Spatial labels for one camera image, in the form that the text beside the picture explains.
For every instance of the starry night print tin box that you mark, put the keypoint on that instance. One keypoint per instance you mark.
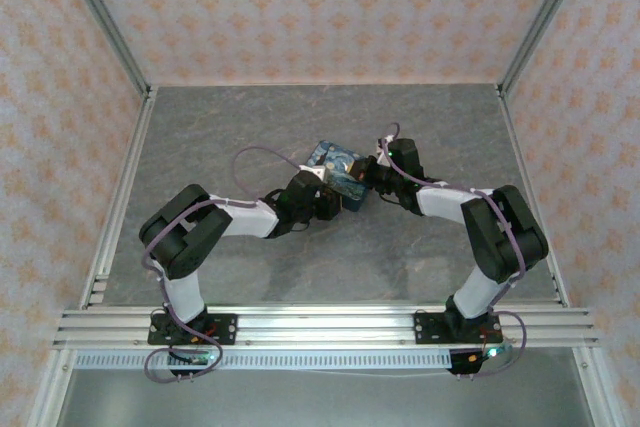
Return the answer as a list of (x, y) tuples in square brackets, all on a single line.
[(340, 172)]

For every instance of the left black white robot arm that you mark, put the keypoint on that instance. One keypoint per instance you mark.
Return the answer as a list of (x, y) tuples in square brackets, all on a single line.
[(185, 232)]

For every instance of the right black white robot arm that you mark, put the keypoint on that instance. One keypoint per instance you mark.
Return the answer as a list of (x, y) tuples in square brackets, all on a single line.
[(505, 232)]

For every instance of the grey metal lower panel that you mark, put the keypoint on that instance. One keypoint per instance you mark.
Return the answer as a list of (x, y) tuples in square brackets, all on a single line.
[(325, 397)]

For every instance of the small circuit board with LED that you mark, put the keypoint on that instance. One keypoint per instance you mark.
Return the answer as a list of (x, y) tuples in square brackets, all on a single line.
[(492, 352), (195, 358)]

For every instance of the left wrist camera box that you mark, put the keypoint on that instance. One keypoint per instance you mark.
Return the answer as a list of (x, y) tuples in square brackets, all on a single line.
[(315, 172)]

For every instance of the aluminium table side rail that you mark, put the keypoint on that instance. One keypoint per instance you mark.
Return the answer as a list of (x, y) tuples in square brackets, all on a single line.
[(136, 147), (520, 147)]

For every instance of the aluminium cross rail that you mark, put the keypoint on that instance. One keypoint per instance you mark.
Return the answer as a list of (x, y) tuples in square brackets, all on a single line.
[(325, 327)]

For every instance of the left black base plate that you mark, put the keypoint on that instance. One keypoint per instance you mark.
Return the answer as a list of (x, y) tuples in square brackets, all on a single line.
[(227, 327)]

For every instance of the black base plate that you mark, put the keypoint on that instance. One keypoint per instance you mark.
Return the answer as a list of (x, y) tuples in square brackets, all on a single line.
[(425, 327), (227, 327)]

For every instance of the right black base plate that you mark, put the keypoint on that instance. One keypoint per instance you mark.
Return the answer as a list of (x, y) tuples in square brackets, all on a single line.
[(425, 327)]

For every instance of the aluminium frame post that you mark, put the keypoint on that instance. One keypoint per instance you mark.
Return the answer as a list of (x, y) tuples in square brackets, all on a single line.
[(105, 17), (542, 22)]

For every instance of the aluminium lower frame bar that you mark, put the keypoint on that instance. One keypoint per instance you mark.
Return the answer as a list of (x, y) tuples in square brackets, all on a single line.
[(50, 387), (595, 387)]

